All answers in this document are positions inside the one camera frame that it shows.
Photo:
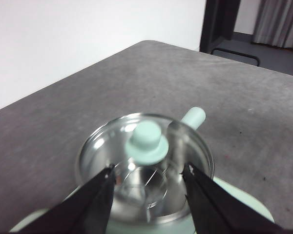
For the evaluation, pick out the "glass pot lid green knob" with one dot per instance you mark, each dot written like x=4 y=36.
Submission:
x=146 y=143

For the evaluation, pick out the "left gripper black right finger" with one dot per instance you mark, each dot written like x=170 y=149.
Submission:
x=215 y=209

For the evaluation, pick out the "green breakfast machine base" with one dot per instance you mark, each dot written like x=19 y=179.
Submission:
x=244 y=202

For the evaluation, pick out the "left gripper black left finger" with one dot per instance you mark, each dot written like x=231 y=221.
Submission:
x=83 y=212

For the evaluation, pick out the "black metal frame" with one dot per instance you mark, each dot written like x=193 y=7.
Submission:
x=217 y=19

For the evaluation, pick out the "grey curtain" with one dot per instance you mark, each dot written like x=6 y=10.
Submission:
x=278 y=22

